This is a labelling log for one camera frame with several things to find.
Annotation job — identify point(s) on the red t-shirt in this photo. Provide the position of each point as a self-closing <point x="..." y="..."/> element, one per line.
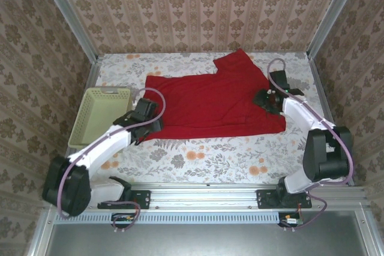
<point x="210" y="103"/>

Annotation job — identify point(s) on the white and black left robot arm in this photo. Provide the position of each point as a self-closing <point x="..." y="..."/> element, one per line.
<point x="102" y="148"/>

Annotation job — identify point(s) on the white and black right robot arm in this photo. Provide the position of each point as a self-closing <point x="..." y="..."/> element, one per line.
<point x="297" y="109"/>

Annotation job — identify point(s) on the pale green plastic basket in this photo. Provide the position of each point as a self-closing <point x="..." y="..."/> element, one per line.
<point x="96" y="112"/>

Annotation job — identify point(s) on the floral table cloth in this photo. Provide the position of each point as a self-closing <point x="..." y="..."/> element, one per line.
<point x="210" y="163"/>

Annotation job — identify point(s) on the small left connector board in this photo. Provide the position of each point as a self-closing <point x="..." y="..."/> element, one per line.
<point x="123" y="218"/>

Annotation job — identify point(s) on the small connector board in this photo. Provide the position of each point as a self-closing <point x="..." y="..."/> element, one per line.
<point x="123" y="218"/>
<point x="291" y="220"/>

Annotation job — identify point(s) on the small right connector board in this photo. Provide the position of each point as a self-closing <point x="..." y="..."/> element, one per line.
<point x="291" y="220"/>

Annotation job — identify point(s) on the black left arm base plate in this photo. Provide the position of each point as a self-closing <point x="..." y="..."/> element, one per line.
<point x="144" y="199"/>

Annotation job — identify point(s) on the aluminium mounting rail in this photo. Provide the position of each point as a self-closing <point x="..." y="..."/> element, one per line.
<point x="204" y="197"/>

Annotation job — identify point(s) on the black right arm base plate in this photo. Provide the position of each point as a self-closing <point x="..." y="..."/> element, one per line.
<point x="264" y="199"/>

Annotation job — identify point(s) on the aluminium frame post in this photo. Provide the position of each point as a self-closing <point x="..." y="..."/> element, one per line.
<point x="333" y="13"/>
<point x="72" y="19"/>

